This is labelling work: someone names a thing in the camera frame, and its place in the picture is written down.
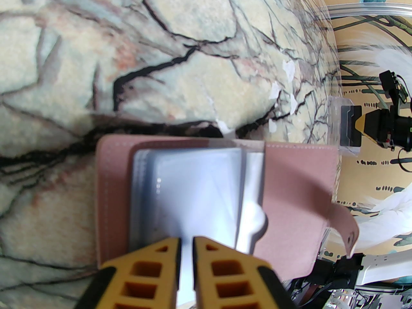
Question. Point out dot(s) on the clear acrylic card stand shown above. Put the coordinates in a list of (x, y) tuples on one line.
[(334, 124)]

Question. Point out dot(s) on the dark credit card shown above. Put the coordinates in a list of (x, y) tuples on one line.
[(349, 126)]

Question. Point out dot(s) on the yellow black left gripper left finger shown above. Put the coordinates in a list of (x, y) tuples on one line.
[(145, 275)]

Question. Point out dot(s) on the pink card holder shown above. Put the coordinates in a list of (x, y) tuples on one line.
[(289, 188)]

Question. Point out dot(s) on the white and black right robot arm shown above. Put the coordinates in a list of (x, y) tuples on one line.
[(386, 269)]

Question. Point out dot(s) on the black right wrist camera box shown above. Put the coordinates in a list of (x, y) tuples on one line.
[(391, 88)]

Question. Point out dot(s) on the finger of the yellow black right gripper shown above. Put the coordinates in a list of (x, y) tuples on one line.
[(375, 126)]

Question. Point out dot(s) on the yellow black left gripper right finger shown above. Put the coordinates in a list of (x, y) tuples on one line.
[(231, 275)]

